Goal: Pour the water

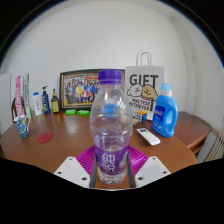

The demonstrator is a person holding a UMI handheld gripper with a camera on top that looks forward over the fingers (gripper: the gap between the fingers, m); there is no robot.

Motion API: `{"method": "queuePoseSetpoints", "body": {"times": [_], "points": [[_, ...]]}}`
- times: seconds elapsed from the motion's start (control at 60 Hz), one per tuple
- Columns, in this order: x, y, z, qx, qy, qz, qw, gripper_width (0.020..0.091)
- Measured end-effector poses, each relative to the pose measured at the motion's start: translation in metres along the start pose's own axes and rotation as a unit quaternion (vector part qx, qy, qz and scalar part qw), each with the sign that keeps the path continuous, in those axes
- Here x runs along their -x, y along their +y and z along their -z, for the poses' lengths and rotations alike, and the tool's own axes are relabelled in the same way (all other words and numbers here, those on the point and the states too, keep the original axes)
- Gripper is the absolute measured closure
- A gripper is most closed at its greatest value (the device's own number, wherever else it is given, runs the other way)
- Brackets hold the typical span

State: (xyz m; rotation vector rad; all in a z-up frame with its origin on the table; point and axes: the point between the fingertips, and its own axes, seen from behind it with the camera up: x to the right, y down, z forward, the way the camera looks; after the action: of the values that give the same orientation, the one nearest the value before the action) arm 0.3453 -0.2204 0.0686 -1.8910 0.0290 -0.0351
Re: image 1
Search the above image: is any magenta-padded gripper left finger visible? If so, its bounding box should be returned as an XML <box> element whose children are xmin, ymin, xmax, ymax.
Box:
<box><xmin>53</xmin><ymin>145</ymin><xmax>98</xmax><ymax>189</ymax></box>

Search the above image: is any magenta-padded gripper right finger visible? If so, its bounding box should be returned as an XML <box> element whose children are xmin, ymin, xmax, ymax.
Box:
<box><xmin>125</xmin><ymin>145</ymin><xmax>172</xmax><ymax>189</ymax></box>

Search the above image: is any clear purple-label water bottle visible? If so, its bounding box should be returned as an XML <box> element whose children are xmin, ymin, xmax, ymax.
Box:
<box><xmin>89</xmin><ymin>69</ymin><xmax>134</xmax><ymax>186</ymax></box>

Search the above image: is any white remote control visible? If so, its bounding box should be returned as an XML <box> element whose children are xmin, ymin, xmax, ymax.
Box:
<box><xmin>136</xmin><ymin>127</ymin><xmax>161</xmax><ymax>147</ymax></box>

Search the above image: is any flat round red coaster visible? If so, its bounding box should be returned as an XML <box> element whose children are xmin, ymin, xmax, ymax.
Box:
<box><xmin>37</xmin><ymin>132</ymin><xmax>54</xmax><ymax>144</ymax></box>

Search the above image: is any colourful puzzle cube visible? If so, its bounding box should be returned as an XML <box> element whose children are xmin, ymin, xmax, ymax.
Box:
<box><xmin>134</xmin><ymin>110</ymin><xmax>148</xmax><ymax>123</ymax></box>

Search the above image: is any blue detergent bottle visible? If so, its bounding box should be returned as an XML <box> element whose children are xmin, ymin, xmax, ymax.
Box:
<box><xmin>151</xmin><ymin>82</ymin><xmax>179</xmax><ymax>138</ymax></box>

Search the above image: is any dark yellow-label pump bottle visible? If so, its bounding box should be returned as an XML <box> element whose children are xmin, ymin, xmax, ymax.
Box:
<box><xmin>50</xmin><ymin>88</ymin><xmax>61</xmax><ymax>114</ymax></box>

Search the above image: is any white radiator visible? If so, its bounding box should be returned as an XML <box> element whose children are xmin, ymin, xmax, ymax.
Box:
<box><xmin>204</xmin><ymin>126</ymin><xmax>224</xmax><ymax>163</ymax></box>

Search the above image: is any dark blue pump bottle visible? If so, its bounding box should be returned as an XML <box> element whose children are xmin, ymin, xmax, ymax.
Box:
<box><xmin>41</xmin><ymin>85</ymin><xmax>51</xmax><ymax>115</ymax></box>

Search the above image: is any white bottle with blue cap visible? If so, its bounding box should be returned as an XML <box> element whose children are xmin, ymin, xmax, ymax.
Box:
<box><xmin>32</xmin><ymin>92</ymin><xmax>43</xmax><ymax>117</ymax></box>

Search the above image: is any framed group photo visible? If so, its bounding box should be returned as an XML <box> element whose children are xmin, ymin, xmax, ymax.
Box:
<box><xmin>59</xmin><ymin>68</ymin><xmax>126</xmax><ymax>111</ymax></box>

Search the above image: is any white printed paper bag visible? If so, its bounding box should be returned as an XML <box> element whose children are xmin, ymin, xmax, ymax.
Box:
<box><xmin>124</xmin><ymin>50</ymin><xmax>165</xmax><ymax>121</ymax></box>

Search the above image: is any white refrigerator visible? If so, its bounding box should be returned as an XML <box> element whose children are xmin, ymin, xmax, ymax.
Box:
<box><xmin>0</xmin><ymin>72</ymin><xmax>13</xmax><ymax>134</ymax></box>

